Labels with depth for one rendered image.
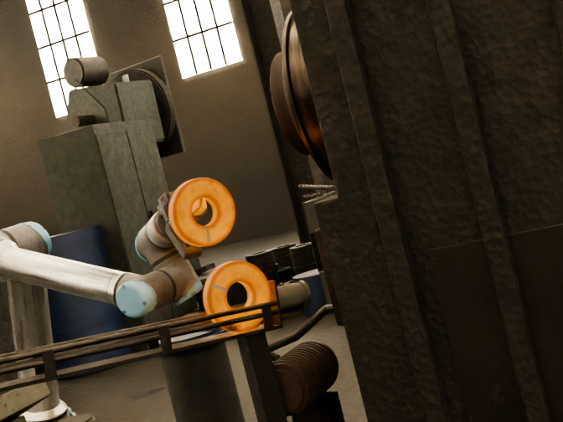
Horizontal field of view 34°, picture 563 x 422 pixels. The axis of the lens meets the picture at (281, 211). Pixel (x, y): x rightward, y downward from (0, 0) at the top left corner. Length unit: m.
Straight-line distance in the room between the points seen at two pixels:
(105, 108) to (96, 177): 4.29
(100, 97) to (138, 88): 0.44
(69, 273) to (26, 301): 0.38
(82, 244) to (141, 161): 0.78
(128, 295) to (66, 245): 3.54
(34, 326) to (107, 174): 3.19
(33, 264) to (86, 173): 3.48
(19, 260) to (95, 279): 0.27
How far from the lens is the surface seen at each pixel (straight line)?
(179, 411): 3.55
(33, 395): 2.24
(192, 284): 2.33
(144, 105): 10.41
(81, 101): 10.52
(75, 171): 5.97
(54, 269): 2.42
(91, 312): 5.80
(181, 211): 2.06
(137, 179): 6.14
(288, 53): 2.23
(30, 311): 2.74
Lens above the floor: 0.96
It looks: 3 degrees down
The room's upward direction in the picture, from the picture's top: 14 degrees counter-clockwise
